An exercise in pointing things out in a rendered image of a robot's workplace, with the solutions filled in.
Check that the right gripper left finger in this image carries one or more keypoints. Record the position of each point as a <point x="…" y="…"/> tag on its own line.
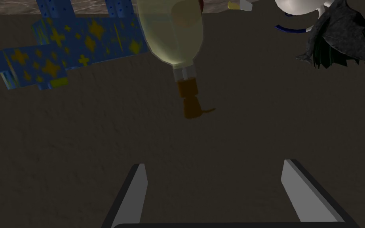
<point x="132" y="199"/>

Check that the blue box with yellow stars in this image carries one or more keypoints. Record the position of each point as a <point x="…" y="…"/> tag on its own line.
<point x="71" y="44"/>

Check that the white mug with blue stripe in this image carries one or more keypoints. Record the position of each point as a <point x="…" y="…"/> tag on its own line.
<point x="296" y="9"/>

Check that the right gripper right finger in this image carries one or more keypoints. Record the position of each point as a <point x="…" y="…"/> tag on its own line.
<point x="309" y="199"/>

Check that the black ragged lump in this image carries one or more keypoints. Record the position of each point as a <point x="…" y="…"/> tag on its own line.
<point x="341" y="34"/>

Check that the small yellow and white object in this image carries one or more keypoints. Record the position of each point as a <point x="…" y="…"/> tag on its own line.
<point x="239" y="5"/>

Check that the pale yellow bottle brown cap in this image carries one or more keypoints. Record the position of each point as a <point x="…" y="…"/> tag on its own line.
<point x="169" y="34"/>

